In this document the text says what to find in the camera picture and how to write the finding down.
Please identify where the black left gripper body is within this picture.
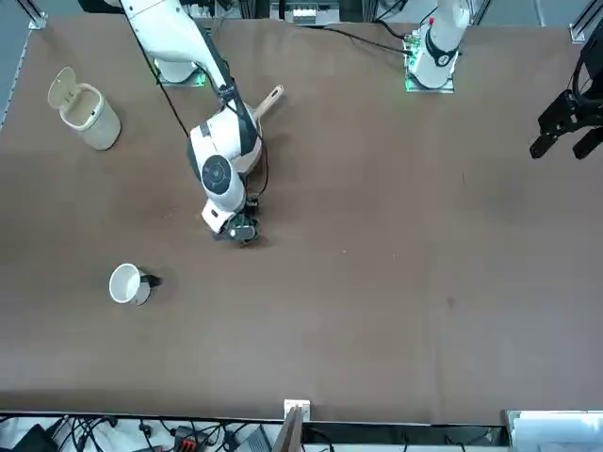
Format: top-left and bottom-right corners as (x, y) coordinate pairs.
(572, 32), (603, 126)

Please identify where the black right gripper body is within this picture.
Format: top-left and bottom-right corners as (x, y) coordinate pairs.
(214, 218), (262, 248)

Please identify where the green cloth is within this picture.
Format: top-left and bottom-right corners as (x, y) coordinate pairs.
(233, 214), (261, 246)

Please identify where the white cup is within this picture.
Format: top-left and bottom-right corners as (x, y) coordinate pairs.
(108, 263), (162, 306)

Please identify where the beige trash bin with lid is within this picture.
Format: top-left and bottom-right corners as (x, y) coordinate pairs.
(46, 65), (122, 152)

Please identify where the red and black device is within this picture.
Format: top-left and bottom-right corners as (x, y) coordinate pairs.
(169, 426), (204, 452)

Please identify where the silver metal plate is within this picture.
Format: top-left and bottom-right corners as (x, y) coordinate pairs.
(501, 409), (603, 452)

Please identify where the white bracket at table edge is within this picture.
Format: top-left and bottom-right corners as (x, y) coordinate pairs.
(284, 398), (312, 423)

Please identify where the metal support rail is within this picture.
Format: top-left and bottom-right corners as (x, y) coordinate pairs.
(272, 407), (305, 452)

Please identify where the black cable on table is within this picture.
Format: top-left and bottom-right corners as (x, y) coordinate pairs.
(319, 25), (409, 56)

